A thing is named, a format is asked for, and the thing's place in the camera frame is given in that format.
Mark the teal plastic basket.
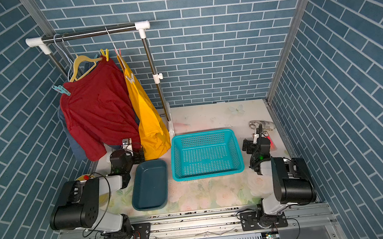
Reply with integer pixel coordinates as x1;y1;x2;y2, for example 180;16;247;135
171;129;245;182

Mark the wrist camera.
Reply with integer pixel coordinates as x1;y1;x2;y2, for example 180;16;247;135
253;124;264;144
121;138;133;151

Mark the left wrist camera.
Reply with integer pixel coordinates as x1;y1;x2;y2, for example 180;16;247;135
121;138;133;151

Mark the dark teal tray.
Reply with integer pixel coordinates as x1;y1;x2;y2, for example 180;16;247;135
132;159;168;211

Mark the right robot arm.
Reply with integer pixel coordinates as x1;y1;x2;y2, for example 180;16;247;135
236;134;317;231

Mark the red t-shirt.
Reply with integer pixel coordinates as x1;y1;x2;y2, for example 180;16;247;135
60;58;141;161

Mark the yellow plastic hanger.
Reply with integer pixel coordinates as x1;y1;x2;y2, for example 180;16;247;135
67;53;105;83

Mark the white wire hanger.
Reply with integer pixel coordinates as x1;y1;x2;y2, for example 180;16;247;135
105;28;124;71

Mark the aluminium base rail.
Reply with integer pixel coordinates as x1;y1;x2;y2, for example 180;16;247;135
59;203;346;239

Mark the metal clothes rack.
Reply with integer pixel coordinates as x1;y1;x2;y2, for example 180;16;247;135
25;21;175;138

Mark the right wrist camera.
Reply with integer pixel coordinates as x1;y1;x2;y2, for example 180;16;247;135
253;124;264;144

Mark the rainbow marker pack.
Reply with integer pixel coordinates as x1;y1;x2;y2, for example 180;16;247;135
266;135;277;152

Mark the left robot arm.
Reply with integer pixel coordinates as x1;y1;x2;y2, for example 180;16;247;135
50;147;151;239

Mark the yellow clothespin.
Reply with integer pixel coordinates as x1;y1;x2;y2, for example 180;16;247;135
100;49;110;61

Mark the patterned pouch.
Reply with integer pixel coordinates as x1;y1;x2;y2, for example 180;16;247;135
249;120;276;131

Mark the blue grey t-shirt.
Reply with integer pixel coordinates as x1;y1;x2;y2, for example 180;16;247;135
57;107;88;161

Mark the light blue wire hanger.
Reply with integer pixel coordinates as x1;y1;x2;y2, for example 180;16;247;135
53;33;74;81

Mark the grey clothespin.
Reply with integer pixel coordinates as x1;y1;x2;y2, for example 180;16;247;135
124;73;135;84

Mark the yellow bowl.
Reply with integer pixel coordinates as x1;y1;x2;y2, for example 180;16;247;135
77;173;112;208

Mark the yellow t-shirt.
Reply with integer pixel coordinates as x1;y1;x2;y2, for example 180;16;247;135
122;58;171;161

